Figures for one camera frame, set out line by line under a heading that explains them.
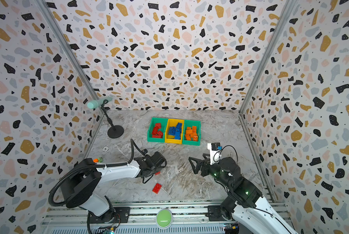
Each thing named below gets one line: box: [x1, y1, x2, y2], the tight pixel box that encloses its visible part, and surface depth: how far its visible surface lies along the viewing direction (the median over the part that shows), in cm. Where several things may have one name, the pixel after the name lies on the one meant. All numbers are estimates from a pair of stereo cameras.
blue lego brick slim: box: [168, 126, 175, 136], surface depth 105 cm
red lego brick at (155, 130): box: [152, 125, 159, 136], surface depth 108 cm
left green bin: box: [147, 117, 169, 143], surface depth 106 cm
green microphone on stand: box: [86, 96, 125, 139], surface depth 107 cm
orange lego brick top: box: [185, 126, 193, 141], surface depth 106 cm
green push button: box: [155, 208, 174, 230], surface depth 73 cm
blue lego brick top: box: [175, 122, 183, 132], surface depth 108 cm
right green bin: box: [182, 119, 202, 146], surface depth 105 cm
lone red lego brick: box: [152, 182, 163, 195], surface depth 83 cm
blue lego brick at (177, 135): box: [174, 131, 181, 140], surface depth 105 cm
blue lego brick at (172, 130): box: [169, 126, 176, 137], surface depth 105 cm
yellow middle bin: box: [164, 118, 185, 145], surface depth 103 cm
